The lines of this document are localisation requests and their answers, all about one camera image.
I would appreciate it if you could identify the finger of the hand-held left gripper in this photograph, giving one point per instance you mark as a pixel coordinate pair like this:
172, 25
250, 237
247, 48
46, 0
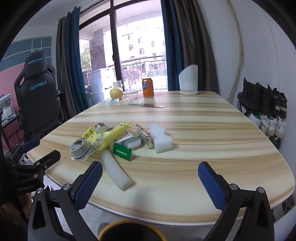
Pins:
46, 157
31, 143

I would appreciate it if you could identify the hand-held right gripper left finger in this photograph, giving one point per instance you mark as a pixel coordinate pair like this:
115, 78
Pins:
89, 185

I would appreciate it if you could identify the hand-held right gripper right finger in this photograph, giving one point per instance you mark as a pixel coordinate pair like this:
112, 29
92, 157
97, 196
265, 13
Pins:
211, 185

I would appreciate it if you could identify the curved white foam piece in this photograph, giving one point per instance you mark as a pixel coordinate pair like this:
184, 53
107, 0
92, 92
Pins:
115, 171

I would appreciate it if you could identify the grey round lid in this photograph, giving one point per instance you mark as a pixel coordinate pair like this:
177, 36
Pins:
79, 148

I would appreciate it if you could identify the green packet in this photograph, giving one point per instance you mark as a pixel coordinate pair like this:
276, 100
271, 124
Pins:
122, 151

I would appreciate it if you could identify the black bin with yellow rim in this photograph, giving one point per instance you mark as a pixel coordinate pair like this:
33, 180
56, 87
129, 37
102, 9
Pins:
120, 223

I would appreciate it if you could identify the white medicine box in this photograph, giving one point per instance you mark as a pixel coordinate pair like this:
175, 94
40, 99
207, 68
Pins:
134, 142

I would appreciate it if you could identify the white foam block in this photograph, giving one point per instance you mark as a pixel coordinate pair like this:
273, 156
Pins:
161, 141

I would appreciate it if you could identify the checkered patterned wrapper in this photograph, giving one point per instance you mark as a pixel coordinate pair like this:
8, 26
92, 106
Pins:
144, 136

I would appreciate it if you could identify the white printed box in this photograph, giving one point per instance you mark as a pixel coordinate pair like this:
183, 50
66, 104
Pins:
7, 111

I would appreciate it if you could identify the black gaming chair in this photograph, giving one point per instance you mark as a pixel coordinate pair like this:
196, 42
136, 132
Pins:
37, 92

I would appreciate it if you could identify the grey curtain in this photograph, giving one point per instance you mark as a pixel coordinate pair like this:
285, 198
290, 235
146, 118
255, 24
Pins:
196, 34
62, 69

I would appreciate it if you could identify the white tissue packet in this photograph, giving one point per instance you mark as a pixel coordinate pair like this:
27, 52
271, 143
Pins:
114, 102

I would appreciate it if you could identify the white cabinet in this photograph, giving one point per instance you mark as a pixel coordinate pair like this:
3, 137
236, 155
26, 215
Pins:
97, 83

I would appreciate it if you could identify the yellow pear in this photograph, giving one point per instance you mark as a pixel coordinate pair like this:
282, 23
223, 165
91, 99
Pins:
115, 93

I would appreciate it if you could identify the blue curtain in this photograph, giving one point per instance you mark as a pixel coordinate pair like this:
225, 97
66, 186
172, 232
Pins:
74, 58
168, 46

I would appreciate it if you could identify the row of shoes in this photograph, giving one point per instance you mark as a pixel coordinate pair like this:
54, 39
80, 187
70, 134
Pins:
266, 104

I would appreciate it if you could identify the clear glass bowl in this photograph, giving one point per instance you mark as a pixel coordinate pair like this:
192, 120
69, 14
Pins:
131, 95

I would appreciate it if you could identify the orange soda can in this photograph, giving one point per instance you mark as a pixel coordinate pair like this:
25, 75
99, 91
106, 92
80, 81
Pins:
148, 89

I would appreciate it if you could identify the black metal railing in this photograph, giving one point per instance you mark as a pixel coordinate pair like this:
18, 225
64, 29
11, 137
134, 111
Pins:
138, 69

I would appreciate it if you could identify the black door frame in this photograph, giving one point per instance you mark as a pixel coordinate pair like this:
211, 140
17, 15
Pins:
112, 34

